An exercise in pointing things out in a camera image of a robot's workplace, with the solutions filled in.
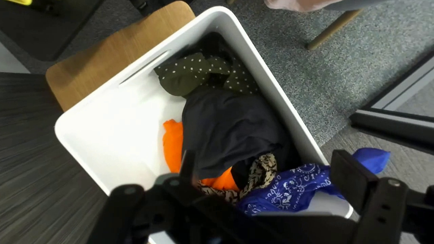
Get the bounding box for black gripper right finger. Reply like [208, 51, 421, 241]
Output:
[330, 150, 434, 244]

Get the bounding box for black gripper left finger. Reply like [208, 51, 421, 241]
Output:
[87, 150, 254, 244]

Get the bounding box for black clothing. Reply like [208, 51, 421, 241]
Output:
[182, 87, 300, 178]

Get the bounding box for peach clothing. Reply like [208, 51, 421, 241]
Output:
[264, 0, 341, 12]

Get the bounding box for white plastic box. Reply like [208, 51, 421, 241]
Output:
[53, 3, 357, 244]

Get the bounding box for orange cloth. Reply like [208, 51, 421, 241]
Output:
[163, 119, 239, 190]

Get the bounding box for leopard pattern cloth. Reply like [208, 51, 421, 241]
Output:
[200, 153, 279, 203]

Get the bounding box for blue bandana cloth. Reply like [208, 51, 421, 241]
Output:
[236, 146, 392, 216]

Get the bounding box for green polka dot cloth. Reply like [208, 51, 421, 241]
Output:
[155, 51, 260, 96]

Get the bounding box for black glass door frame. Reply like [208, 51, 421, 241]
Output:
[350, 52, 434, 154]

